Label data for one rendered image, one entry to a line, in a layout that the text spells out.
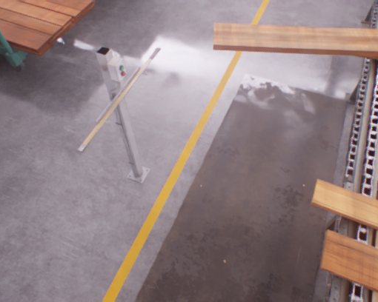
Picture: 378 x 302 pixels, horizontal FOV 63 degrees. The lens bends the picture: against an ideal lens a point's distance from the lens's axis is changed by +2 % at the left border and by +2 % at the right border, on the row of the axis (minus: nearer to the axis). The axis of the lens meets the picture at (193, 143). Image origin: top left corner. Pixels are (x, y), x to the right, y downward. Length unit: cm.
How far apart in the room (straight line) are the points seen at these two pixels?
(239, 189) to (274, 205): 31
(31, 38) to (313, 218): 301
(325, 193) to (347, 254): 31
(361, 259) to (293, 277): 87
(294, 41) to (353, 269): 159
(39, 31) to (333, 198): 299
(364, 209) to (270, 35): 140
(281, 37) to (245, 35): 26
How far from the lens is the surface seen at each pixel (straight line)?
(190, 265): 239
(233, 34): 248
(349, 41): 265
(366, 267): 170
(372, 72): 263
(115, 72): 175
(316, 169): 291
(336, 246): 167
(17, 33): 359
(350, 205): 179
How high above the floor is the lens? 234
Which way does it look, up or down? 55 degrees down
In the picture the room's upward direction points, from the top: 1 degrees clockwise
